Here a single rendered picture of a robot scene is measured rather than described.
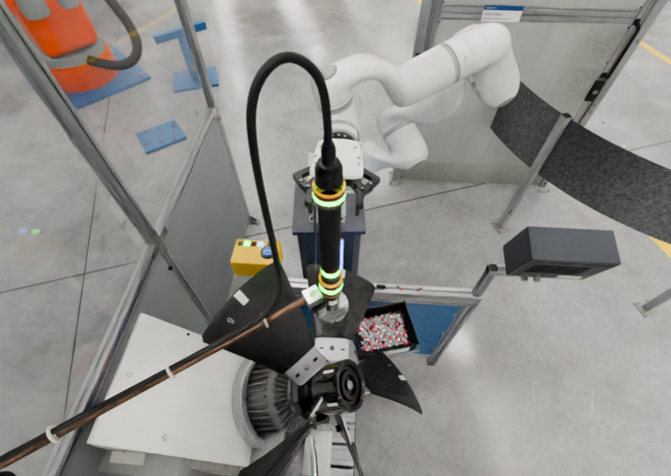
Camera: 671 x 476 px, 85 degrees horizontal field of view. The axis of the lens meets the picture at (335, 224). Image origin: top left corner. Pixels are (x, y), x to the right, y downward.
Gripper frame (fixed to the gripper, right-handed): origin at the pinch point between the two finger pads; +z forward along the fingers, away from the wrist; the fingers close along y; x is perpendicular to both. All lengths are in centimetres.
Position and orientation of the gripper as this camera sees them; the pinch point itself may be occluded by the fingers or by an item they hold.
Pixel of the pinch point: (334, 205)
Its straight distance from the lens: 66.2
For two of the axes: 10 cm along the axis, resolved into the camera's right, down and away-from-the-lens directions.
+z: -0.6, 8.0, -5.9
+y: -10.0, -0.5, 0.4
